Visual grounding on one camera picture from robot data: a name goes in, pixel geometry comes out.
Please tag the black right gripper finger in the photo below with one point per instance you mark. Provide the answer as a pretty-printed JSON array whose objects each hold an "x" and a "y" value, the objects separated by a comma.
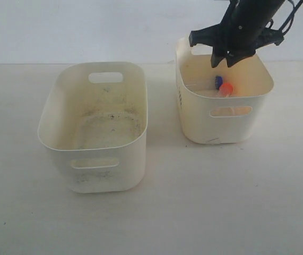
[
  {"x": 233, "y": 58},
  {"x": 217, "y": 59}
]

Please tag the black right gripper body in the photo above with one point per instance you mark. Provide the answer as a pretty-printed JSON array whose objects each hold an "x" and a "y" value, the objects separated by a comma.
[{"x": 242, "y": 30}]

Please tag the blue-capped tube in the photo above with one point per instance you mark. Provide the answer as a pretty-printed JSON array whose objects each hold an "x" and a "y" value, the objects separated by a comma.
[{"x": 218, "y": 81}]

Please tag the orange-capped tube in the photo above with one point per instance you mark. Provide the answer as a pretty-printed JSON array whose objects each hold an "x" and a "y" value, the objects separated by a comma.
[{"x": 225, "y": 90}]

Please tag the cream plastic bin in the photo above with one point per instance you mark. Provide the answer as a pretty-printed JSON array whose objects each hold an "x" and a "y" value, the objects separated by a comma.
[
  {"x": 94, "y": 125},
  {"x": 208, "y": 119}
]

